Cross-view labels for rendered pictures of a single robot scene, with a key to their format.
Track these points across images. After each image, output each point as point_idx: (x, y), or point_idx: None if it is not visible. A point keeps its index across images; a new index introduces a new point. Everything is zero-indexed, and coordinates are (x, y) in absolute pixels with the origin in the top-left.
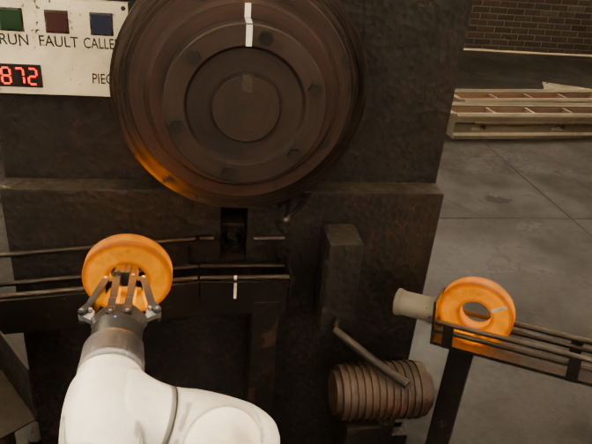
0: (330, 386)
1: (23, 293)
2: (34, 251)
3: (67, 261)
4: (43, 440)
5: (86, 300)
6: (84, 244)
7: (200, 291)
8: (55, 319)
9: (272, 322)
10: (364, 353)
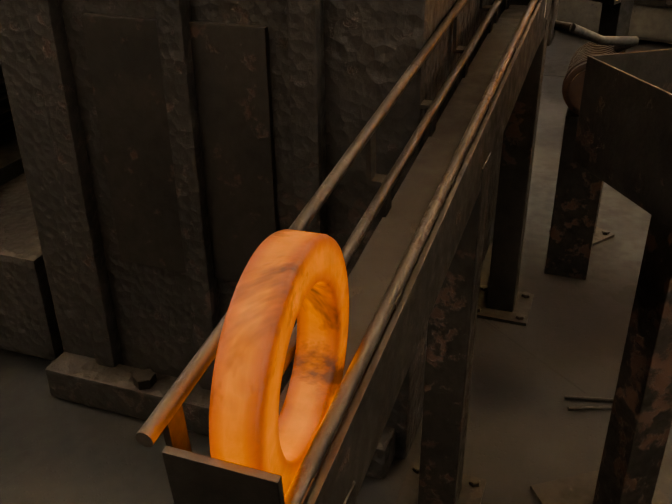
0: (581, 92)
1: (501, 73)
2: (443, 28)
3: (443, 41)
4: (410, 390)
5: (519, 60)
6: (451, 5)
7: (540, 14)
8: (509, 105)
9: (546, 44)
10: (599, 35)
